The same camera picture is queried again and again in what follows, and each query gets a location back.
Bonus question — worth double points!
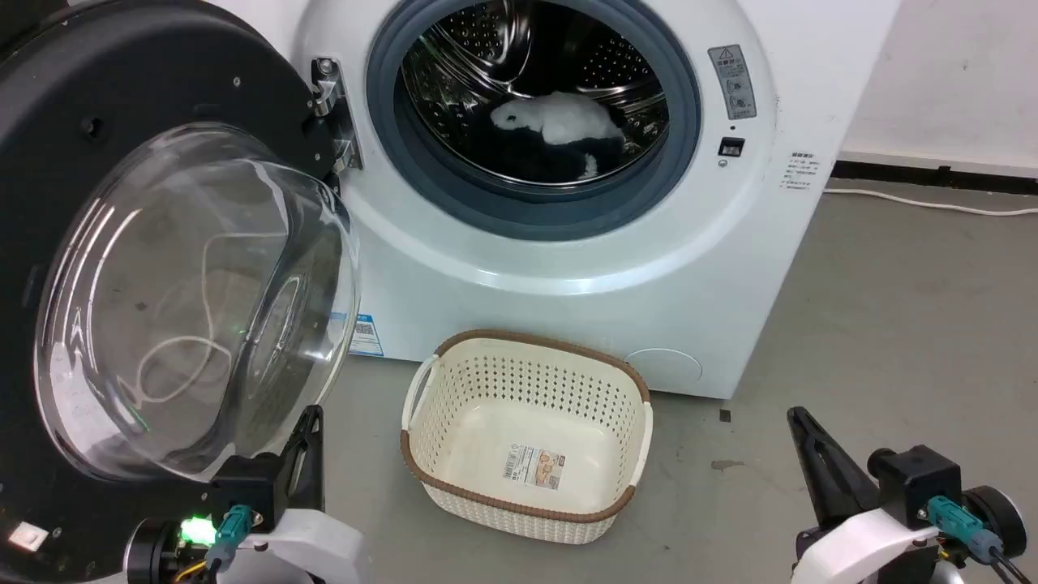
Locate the grey warning label sticker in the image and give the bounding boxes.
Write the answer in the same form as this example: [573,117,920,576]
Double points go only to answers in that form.
[708,45,758,121]

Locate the white front-load washing machine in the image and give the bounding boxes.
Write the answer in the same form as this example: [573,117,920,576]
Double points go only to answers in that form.
[207,0,901,401]

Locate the small printed text sticker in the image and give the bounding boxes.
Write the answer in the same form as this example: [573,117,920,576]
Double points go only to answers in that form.
[782,150,822,191]

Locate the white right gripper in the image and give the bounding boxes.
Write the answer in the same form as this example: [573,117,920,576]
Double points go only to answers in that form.
[787,406,943,584]

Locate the thin white floor cable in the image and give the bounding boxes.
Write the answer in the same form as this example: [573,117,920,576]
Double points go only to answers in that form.
[823,187,1038,218]

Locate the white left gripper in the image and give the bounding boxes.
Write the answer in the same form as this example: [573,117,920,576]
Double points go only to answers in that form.
[234,406,368,584]

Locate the cream perforated laundry basket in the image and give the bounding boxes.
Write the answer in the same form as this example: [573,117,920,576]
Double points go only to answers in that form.
[400,329,654,545]

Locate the looped white cord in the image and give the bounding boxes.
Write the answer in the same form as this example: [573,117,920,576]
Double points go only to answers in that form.
[134,234,281,406]

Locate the black round glass washer door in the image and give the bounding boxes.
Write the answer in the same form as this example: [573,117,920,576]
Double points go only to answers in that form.
[0,0,362,584]

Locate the white fluffy garment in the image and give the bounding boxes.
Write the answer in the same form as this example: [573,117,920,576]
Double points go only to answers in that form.
[490,91,627,179]

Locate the chrome door hinge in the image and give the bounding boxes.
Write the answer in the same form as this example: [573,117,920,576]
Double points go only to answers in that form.
[307,57,364,176]

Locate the teal plug gripper cable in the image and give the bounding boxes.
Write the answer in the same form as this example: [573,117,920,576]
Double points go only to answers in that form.
[928,496,1038,584]
[204,504,255,584]

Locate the stainless steel washer drum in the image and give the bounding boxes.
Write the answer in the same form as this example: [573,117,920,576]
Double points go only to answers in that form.
[395,0,671,186]

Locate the teal plug left gripper cable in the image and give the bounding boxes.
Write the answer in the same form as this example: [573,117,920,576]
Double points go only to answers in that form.
[204,504,255,584]

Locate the blue white energy label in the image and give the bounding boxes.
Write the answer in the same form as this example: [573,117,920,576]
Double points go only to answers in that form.
[347,312,385,359]

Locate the black baseboard strip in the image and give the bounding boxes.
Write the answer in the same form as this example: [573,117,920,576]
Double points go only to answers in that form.
[829,159,1038,196]

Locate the dark navy garment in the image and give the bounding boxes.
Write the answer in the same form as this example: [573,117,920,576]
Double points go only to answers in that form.
[428,128,625,187]

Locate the teal plug right gripper cable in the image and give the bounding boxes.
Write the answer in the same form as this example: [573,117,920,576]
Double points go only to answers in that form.
[928,496,1038,584]

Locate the paper basket label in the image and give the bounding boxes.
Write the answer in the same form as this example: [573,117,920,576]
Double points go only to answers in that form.
[502,443,565,491]

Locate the round white filter cover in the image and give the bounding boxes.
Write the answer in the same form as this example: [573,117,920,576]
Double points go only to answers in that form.
[623,349,704,395]

